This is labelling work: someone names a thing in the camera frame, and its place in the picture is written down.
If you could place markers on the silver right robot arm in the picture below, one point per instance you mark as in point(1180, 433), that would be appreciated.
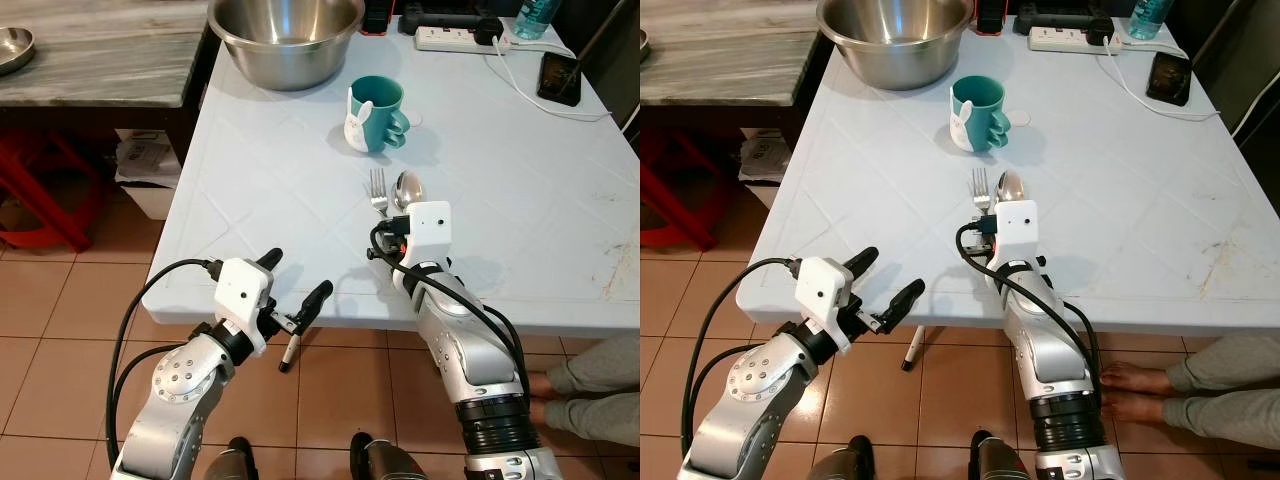
point(1050, 350)
point(465, 350)

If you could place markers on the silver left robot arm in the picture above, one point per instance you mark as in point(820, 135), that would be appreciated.
point(750, 400)
point(175, 400)

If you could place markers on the white table leg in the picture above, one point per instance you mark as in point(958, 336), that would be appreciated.
point(913, 347)
point(290, 350)

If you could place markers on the silver fork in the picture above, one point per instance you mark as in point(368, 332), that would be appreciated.
point(378, 195)
point(981, 192)

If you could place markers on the silver spoon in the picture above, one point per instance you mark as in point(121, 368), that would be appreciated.
point(1011, 187)
point(408, 188)

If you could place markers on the teal mug with white print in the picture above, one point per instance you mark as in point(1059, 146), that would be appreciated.
point(382, 120)
point(985, 120)

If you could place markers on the white plastic table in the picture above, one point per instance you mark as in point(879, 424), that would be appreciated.
point(1130, 200)
point(520, 200)

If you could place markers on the white box with papers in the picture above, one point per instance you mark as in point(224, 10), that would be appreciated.
point(765, 165)
point(148, 170)

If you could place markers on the robot left leg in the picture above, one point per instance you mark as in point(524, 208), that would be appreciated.
point(232, 462)
point(848, 460)

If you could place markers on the robot leg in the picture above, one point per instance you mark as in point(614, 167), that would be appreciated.
point(232, 462)
point(385, 458)
point(848, 460)
point(1000, 458)

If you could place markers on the robot right leg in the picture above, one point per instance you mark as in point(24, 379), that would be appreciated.
point(385, 458)
point(1000, 458)

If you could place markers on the white power strip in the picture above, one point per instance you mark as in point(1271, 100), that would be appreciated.
point(445, 39)
point(1055, 39)

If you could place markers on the large stainless steel bowl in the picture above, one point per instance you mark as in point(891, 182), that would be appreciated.
point(285, 55)
point(895, 55)

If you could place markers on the person's bare foot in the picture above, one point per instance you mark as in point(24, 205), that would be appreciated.
point(542, 383)
point(1140, 408)
point(545, 410)
point(1135, 378)

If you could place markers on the red plastic stool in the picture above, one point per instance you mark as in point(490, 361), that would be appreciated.
point(40, 190)
point(665, 190)

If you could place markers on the black and red device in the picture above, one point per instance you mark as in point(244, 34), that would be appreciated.
point(989, 15)
point(379, 17)

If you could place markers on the black plug adapter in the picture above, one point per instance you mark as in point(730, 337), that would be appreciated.
point(1099, 31)
point(488, 31)

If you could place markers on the black box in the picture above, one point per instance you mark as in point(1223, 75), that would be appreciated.
point(440, 14)
point(1055, 13)

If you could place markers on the black phone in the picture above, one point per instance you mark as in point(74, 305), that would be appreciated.
point(1169, 78)
point(560, 78)

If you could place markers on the marble counter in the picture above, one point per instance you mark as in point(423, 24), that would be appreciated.
point(100, 60)
point(730, 60)

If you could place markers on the person's grey trouser leg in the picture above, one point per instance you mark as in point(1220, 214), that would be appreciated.
point(1230, 420)
point(600, 365)
point(1230, 365)
point(600, 418)

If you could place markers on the clear plastic water bottle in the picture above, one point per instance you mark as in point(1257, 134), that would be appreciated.
point(532, 18)
point(1150, 17)

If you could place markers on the dark cabinet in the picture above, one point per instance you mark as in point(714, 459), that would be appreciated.
point(1245, 70)
point(612, 50)

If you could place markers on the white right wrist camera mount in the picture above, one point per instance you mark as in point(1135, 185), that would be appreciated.
point(430, 235)
point(1015, 232)

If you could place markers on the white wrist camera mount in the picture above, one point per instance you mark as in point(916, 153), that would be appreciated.
point(240, 290)
point(1015, 232)
point(822, 290)
point(430, 235)

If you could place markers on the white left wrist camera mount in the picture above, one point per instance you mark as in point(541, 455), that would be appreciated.
point(822, 290)
point(240, 290)

